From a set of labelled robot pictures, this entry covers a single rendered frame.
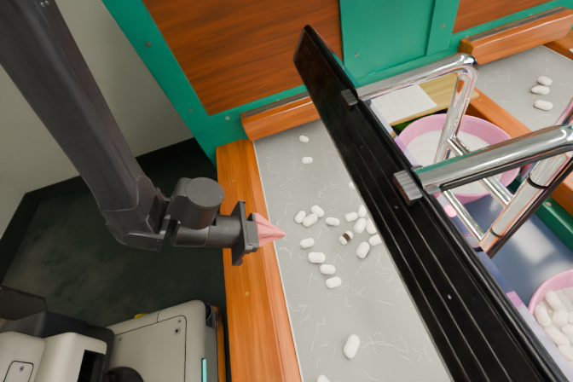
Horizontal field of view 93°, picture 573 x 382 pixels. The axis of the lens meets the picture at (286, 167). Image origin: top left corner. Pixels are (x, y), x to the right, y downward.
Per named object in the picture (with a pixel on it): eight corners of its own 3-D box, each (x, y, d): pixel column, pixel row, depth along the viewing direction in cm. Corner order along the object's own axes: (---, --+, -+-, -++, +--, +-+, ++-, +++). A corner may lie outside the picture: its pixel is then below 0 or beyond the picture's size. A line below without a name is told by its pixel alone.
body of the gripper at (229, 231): (248, 199, 52) (209, 194, 48) (256, 248, 45) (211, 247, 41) (236, 219, 56) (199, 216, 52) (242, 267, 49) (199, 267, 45)
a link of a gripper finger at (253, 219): (288, 215, 54) (244, 210, 49) (298, 248, 49) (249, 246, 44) (274, 234, 58) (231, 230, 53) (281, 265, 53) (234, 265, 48)
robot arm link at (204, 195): (138, 201, 47) (119, 245, 40) (147, 153, 40) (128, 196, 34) (207, 216, 51) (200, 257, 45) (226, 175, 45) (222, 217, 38)
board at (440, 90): (365, 135, 77) (365, 131, 76) (346, 104, 87) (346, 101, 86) (478, 97, 76) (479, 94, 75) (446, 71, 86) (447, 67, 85)
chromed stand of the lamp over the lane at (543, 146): (388, 314, 57) (416, 202, 23) (351, 229, 70) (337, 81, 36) (476, 286, 56) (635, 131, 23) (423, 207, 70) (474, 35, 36)
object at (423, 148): (429, 219, 67) (433, 207, 62) (386, 155, 81) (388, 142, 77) (518, 190, 66) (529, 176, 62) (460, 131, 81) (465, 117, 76)
